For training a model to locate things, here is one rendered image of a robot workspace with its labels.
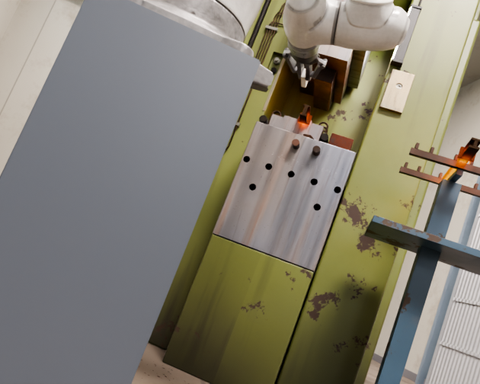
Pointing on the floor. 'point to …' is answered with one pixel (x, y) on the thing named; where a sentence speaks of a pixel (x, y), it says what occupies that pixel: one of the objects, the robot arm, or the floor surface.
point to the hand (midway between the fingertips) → (305, 78)
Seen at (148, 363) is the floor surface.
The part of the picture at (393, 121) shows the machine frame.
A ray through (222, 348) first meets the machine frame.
